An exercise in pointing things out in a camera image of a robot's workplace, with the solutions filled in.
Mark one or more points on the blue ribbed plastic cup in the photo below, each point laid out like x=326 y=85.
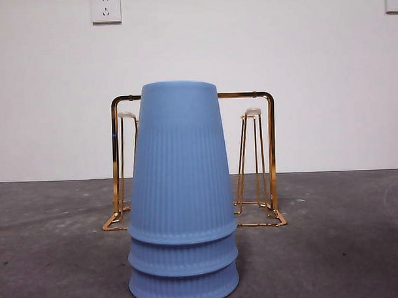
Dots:
x=183 y=257
x=184 y=288
x=179 y=156

